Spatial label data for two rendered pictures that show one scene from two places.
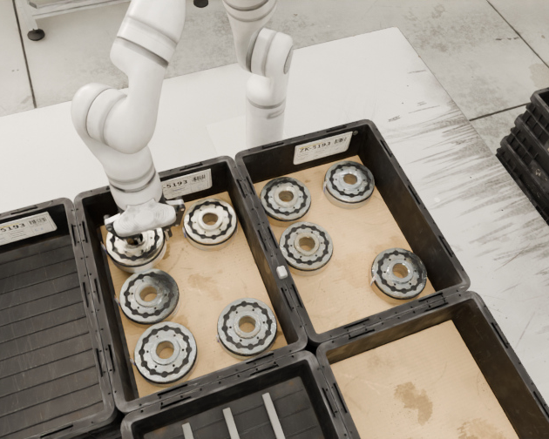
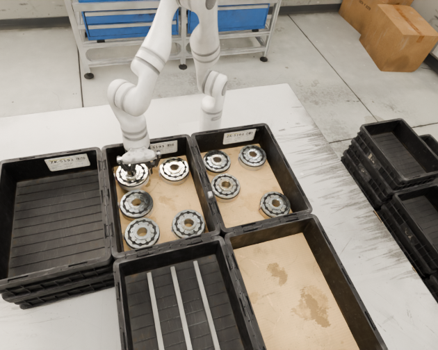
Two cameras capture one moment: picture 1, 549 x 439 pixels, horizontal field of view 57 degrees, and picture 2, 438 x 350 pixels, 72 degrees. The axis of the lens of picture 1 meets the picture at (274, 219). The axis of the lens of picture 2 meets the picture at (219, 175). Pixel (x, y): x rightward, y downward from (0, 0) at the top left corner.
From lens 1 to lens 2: 0.15 m
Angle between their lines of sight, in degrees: 6
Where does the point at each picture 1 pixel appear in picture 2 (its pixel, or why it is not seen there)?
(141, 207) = (138, 150)
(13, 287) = (62, 194)
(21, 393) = (59, 248)
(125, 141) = (133, 107)
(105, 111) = (124, 92)
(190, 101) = (170, 111)
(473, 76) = (332, 119)
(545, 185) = (366, 177)
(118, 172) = (128, 128)
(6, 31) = (72, 73)
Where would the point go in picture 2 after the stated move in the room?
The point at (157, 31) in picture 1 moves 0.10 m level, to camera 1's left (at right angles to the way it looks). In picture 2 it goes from (155, 55) to (114, 47)
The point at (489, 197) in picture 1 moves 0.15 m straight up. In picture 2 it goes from (331, 175) to (345, 153)
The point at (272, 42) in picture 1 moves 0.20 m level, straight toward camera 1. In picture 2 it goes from (216, 78) to (210, 114)
